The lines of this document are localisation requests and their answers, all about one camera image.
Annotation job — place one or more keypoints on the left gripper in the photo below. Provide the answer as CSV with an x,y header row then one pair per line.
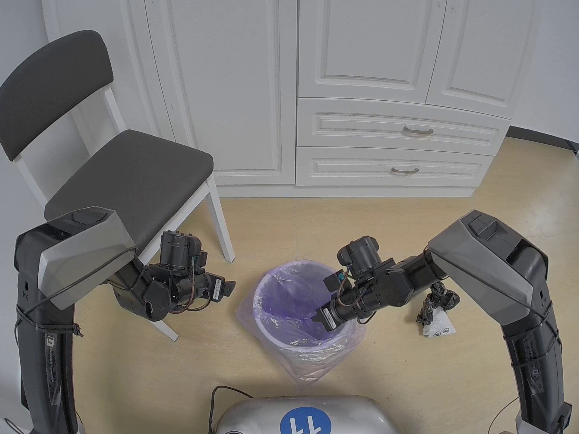
x,y
194,290

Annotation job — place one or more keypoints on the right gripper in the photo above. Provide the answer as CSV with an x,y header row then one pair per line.
x,y
353,308

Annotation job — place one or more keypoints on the purple plastic bag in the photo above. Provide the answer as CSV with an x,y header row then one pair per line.
x,y
280,305

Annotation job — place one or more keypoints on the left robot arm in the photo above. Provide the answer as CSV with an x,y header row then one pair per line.
x,y
81,251

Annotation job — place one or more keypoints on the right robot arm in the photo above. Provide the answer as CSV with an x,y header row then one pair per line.
x,y
488,260

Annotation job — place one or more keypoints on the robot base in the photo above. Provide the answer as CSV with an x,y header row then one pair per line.
x,y
343,414

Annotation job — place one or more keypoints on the white trash bin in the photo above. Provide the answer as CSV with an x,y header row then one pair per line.
x,y
307,364

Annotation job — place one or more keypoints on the crumpled black plastic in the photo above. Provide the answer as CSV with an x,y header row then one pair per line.
x,y
436,299

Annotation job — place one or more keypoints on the white printed wrapper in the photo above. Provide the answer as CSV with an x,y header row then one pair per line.
x,y
441,328

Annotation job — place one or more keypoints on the white chair dark grey seat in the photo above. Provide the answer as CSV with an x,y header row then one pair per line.
x,y
131,174

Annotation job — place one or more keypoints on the white wardrobe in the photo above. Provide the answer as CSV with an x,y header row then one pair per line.
x,y
362,39

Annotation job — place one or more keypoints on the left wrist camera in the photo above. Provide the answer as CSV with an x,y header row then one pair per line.
x,y
201,261

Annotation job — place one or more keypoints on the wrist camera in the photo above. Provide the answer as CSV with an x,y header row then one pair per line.
x,y
201,261
337,283

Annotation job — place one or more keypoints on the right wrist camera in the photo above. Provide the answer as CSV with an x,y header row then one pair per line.
x,y
337,283

